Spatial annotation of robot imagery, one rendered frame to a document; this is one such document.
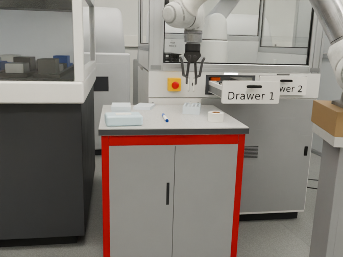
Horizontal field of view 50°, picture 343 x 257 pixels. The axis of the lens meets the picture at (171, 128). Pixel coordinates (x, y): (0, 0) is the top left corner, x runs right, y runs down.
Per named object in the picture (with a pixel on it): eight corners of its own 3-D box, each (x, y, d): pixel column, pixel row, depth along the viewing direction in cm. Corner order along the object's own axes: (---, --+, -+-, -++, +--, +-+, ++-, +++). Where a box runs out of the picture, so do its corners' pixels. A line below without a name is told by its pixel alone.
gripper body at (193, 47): (201, 43, 184) (200, 62, 186) (185, 43, 185) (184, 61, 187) (201, 43, 177) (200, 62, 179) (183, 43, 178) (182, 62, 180)
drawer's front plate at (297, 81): (305, 95, 217) (308, 76, 215) (259, 95, 213) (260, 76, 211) (304, 95, 219) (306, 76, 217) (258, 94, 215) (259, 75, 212)
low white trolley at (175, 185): (237, 286, 171) (249, 127, 154) (101, 297, 161) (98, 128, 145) (206, 226, 227) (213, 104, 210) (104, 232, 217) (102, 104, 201)
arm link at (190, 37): (184, 31, 184) (184, 43, 186) (183, 30, 176) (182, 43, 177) (202, 31, 183) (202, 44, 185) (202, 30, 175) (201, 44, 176)
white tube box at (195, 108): (199, 114, 179) (199, 107, 178) (182, 113, 180) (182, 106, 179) (200, 110, 191) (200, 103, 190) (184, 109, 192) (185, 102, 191)
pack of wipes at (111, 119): (139, 121, 160) (139, 110, 159) (143, 126, 151) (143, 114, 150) (104, 122, 156) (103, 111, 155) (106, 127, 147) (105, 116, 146)
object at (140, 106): (149, 110, 188) (149, 107, 187) (133, 109, 189) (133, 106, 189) (155, 106, 200) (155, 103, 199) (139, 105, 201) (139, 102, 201)
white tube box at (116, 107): (130, 118, 167) (130, 106, 165) (111, 118, 165) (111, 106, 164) (130, 112, 179) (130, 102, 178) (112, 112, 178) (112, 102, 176)
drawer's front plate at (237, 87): (278, 103, 182) (280, 81, 179) (221, 103, 177) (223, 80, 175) (277, 103, 183) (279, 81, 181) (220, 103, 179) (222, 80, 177)
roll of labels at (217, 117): (224, 122, 162) (225, 113, 161) (209, 122, 161) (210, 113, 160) (220, 119, 169) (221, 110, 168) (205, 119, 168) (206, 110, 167)
